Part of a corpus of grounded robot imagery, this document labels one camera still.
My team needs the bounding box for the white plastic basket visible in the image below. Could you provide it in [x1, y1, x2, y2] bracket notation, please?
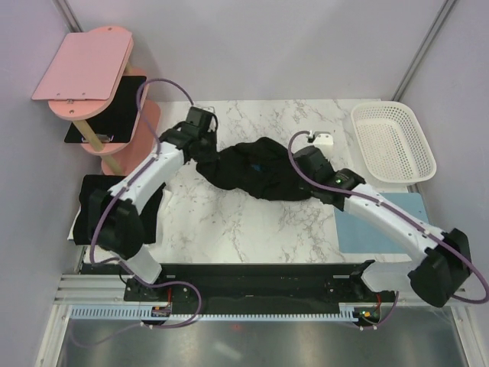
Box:
[351, 101, 437, 186]

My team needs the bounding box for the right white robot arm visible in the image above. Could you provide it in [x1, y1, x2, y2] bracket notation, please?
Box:
[289, 145, 472, 307]

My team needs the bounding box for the white slotted cable duct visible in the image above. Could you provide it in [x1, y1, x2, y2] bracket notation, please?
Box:
[70, 305, 360, 322]

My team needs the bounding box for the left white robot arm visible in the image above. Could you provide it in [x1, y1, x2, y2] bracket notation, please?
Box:
[87, 106, 219, 300]

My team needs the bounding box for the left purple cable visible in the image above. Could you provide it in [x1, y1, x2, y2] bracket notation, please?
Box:
[68, 78, 203, 348]

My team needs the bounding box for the black graphic t shirt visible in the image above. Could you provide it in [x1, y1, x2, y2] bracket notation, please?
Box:
[196, 137, 312, 202]

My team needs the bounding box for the folded black t shirt stack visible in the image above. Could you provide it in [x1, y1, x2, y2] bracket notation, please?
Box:
[73, 174, 164, 246]

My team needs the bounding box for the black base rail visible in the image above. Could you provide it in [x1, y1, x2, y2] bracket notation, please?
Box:
[125, 264, 395, 304]

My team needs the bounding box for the black clipboard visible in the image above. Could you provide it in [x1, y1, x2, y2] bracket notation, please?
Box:
[87, 76, 147, 144]

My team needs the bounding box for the pink clipboard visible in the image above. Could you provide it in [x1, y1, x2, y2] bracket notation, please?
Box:
[32, 29, 131, 100]

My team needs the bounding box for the light blue mat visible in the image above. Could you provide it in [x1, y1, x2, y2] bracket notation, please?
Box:
[334, 193, 428, 255]

